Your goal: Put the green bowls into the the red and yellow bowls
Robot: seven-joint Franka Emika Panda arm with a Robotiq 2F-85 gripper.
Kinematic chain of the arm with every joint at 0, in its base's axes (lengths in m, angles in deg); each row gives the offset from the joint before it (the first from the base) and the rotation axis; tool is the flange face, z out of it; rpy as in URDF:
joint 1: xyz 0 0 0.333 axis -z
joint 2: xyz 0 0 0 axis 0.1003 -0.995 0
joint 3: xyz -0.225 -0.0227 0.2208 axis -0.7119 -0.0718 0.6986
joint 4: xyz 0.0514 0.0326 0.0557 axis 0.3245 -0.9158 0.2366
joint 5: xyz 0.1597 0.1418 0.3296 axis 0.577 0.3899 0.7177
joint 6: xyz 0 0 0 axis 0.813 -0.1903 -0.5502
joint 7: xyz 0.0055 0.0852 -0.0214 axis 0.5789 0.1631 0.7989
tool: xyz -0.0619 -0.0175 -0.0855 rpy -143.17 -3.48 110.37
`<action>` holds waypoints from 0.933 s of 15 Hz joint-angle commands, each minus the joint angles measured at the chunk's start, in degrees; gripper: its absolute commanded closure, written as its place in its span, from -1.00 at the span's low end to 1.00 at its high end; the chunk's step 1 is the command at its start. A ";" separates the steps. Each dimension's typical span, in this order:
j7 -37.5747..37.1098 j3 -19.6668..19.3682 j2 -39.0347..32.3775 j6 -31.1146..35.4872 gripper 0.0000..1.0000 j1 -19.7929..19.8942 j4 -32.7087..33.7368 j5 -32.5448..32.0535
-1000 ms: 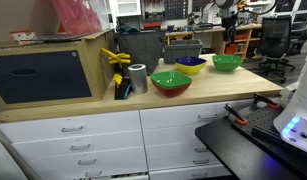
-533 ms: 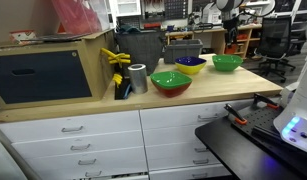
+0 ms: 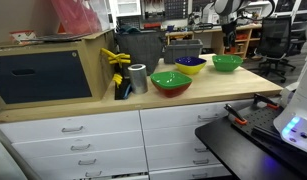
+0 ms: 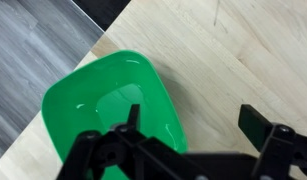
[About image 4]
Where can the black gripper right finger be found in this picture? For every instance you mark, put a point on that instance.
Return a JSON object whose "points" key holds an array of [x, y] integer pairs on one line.
{"points": [[279, 150]]}

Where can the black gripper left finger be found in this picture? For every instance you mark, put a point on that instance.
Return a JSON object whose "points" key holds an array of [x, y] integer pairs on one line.
{"points": [[126, 156]]}

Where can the green plastic bowl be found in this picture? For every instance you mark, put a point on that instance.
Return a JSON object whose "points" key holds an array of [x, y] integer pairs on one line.
{"points": [[93, 93]]}

